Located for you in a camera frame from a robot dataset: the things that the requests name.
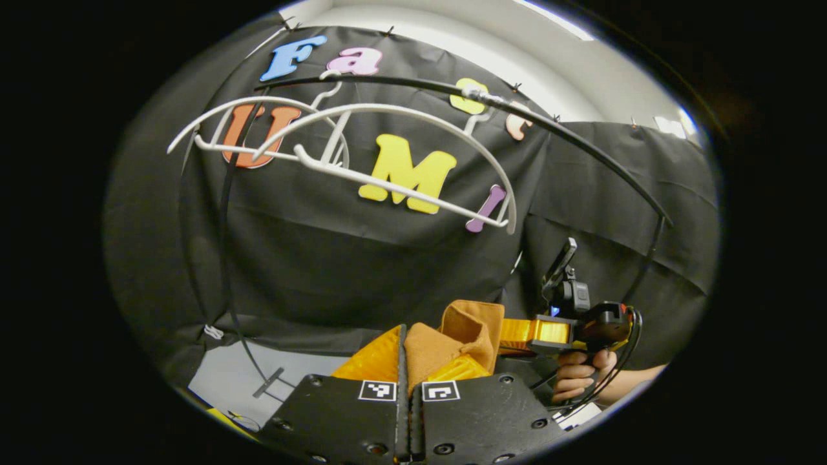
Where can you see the white yellow-rimmed laundry hamper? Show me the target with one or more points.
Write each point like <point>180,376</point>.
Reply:
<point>226,416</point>

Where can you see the small ceiling light panel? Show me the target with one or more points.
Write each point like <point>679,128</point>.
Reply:
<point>675,124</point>

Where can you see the small white clip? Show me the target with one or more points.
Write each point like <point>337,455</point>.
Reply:
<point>213,332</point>

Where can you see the brown jacket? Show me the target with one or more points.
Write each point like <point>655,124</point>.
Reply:
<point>465,323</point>

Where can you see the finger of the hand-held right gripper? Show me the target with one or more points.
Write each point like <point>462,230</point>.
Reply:
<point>543,332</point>

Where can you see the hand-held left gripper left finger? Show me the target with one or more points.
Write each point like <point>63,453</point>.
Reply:
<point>404,420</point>

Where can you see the white taped clothes hanger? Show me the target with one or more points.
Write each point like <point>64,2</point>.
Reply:
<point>400,110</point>

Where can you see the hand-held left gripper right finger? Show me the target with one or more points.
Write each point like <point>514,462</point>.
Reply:
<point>478,420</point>

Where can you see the black clothes rack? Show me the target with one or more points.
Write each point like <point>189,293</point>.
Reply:
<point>413,81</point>

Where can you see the grey tape wrap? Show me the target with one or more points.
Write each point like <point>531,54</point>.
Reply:
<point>481,93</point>

